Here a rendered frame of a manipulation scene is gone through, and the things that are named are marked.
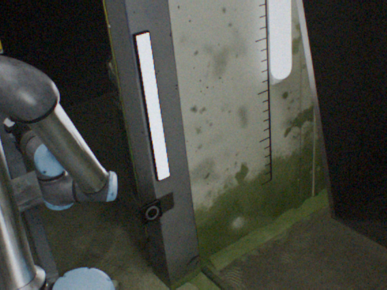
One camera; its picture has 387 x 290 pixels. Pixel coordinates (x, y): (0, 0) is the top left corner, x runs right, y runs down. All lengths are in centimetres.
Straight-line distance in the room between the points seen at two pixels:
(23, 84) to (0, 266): 45
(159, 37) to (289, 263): 129
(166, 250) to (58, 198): 90
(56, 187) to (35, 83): 54
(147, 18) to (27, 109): 90
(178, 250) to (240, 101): 75
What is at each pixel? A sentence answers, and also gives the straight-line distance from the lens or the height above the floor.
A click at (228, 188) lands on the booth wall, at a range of 241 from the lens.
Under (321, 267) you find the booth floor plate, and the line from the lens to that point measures 254.
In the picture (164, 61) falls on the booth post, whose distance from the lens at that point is 196.
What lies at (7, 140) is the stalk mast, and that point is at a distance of 200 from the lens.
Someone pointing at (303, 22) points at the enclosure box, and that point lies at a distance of 164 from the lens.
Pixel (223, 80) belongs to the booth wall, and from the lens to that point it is 216.
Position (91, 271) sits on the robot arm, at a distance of 134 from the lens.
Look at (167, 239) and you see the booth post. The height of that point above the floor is 32.
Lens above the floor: 178
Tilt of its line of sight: 29 degrees down
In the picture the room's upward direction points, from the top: 6 degrees counter-clockwise
